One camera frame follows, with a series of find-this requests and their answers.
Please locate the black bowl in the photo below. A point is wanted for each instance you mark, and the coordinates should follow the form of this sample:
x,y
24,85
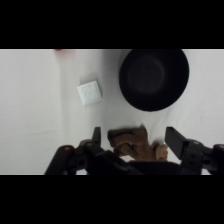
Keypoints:
x,y
154,79

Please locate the brown teddy bear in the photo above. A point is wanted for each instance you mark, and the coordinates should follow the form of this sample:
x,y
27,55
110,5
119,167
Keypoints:
x,y
135,143

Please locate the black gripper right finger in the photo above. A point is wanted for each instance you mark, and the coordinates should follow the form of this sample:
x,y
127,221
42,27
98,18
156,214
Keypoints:
x,y
176,142

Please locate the white cube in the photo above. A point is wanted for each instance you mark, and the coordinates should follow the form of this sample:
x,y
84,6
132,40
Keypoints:
x,y
89,92

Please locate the red cube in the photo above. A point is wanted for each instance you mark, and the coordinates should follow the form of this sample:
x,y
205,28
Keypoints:
x,y
60,50

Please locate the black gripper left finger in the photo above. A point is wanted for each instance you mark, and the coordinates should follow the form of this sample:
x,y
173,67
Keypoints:
x,y
96,136

